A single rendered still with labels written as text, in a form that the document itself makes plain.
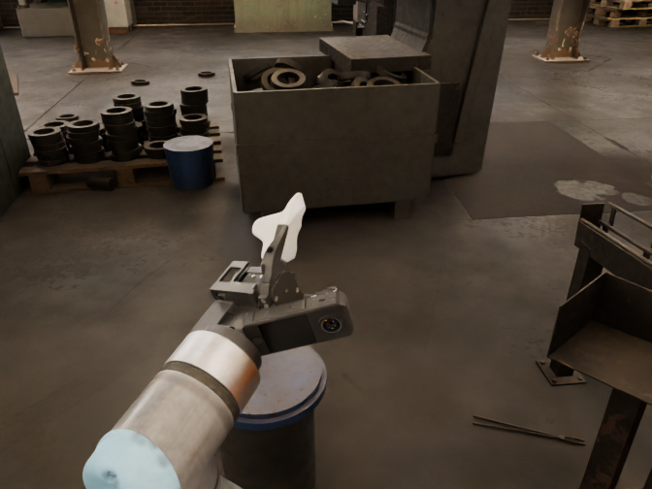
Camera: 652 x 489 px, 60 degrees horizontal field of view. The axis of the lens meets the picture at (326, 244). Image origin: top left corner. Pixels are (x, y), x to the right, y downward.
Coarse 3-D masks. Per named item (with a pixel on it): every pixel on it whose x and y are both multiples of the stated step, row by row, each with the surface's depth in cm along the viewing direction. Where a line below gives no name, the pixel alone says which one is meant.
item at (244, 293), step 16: (224, 272) 65; (240, 272) 64; (256, 272) 65; (288, 272) 63; (224, 288) 63; (240, 288) 62; (256, 288) 62; (272, 288) 61; (288, 288) 63; (224, 304) 63; (240, 304) 63; (256, 304) 61; (272, 304) 61; (208, 320) 62; (224, 320) 62; (240, 320) 60; (224, 336) 56; (240, 336) 57; (256, 352) 57
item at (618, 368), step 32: (608, 288) 128; (640, 288) 122; (576, 320) 126; (608, 320) 130; (640, 320) 125; (576, 352) 123; (608, 352) 122; (640, 352) 121; (608, 384) 113; (640, 384) 112; (608, 416) 124; (640, 416) 122; (608, 448) 126; (608, 480) 129
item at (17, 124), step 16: (0, 48) 324; (0, 64) 322; (0, 80) 321; (0, 96) 320; (0, 112) 319; (16, 112) 341; (0, 128) 318; (16, 128) 339; (0, 144) 318; (16, 144) 338; (0, 160) 316; (16, 160) 337; (0, 176) 315; (16, 176) 336; (0, 192) 314; (16, 192) 336; (0, 208) 314
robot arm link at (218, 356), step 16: (192, 336) 56; (208, 336) 55; (176, 352) 55; (192, 352) 54; (208, 352) 54; (224, 352) 54; (240, 352) 55; (208, 368) 52; (224, 368) 53; (240, 368) 54; (256, 368) 56; (224, 384) 52; (240, 384) 54; (256, 384) 57; (240, 400) 54
